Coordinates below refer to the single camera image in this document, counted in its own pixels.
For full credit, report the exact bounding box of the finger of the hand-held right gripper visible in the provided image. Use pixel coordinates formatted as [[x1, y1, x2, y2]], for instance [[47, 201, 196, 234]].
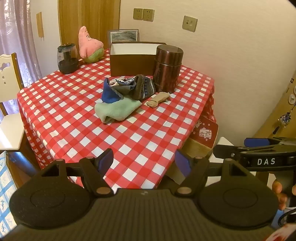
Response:
[[244, 136, 296, 148], [213, 145, 246, 161]]

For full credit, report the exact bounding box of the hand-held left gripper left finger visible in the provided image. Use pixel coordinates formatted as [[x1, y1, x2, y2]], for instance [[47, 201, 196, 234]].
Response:
[[40, 148, 115, 198]]

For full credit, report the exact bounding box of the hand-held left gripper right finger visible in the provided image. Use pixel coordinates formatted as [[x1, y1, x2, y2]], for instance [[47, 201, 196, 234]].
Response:
[[175, 149, 255, 198]]

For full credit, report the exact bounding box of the green towel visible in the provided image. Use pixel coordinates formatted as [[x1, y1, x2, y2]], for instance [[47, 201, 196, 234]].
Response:
[[94, 96, 143, 125]]

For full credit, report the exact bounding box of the beige sock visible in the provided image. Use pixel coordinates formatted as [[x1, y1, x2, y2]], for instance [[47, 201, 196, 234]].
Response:
[[146, 92, 171, 108]]

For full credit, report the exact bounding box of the blue cloth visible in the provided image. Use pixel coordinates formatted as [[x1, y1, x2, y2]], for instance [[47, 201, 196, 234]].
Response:
[[102, 77, 123, 104]]

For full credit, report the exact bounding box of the grey sock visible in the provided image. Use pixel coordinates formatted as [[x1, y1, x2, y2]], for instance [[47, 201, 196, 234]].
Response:
[[110, 78, 137, 96]]

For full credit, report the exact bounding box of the brown cardboard box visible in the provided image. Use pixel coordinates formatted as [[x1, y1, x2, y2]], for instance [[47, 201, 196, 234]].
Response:
[[109, 42, 167, 77]]

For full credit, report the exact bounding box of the person's right hand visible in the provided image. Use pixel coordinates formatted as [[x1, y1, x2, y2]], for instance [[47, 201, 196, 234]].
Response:
[[272, 181, 296, 212]]

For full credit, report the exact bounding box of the red paper bag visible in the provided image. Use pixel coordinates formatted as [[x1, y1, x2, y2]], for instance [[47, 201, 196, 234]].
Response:
[[185, 115, 219, 158]]

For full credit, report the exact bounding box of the blue hanging charm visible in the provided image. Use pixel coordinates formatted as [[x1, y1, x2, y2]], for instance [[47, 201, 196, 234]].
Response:
[[273, 112, 293, 135]]

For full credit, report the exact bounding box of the wooden room door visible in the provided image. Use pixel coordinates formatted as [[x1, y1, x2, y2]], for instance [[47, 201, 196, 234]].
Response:
[[252, 76, 296, 140]]

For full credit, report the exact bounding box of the red white checkered tablecloth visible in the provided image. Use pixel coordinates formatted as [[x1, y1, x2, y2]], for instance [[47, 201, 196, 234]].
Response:
[[17, 47, 217, 189]]

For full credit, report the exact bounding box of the brown cylindrical canister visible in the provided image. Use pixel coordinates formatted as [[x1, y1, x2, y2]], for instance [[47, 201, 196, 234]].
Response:
[[153, 45, 184, 94]]

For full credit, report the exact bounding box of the blue white patterned box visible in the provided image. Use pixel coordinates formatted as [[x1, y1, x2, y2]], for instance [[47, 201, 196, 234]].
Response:
[[0, 151, 19, 235]]

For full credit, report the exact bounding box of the glass jar with dark base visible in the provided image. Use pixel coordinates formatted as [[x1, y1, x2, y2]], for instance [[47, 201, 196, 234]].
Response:
[[57, 43, 79, 75]]

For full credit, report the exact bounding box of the pink starfish plush toy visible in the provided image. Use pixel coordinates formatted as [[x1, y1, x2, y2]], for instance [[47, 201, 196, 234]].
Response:
[[79, 26, 105, 63]]

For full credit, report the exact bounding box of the white wooden chair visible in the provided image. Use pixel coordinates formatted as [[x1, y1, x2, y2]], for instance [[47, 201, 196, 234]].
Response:
[[0, 53, 26, 152]]

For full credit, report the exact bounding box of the wooden door panel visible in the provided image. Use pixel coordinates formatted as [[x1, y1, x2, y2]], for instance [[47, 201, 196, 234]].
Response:
[[58, 0, 121, 50]]

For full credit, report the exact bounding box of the sheer lilac curtain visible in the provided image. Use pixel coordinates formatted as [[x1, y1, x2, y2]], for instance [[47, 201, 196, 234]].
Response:
[[0, 0, 43, 116]]

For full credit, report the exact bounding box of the silver door handle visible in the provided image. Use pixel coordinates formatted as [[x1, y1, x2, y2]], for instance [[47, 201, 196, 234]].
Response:
[[288, 77, 296, 105]]

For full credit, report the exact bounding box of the clear picture frame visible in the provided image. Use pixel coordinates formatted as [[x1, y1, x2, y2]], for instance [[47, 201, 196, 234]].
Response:
[[107, 29, 139, 48]]

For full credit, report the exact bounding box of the beige wall outlet plate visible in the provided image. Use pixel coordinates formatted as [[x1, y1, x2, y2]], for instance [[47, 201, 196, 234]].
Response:
[[182, 15, 198, 32]]

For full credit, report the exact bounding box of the tan wall plate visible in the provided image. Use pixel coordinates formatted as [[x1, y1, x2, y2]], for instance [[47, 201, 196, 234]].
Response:
[[36, 12, 44, 39]]

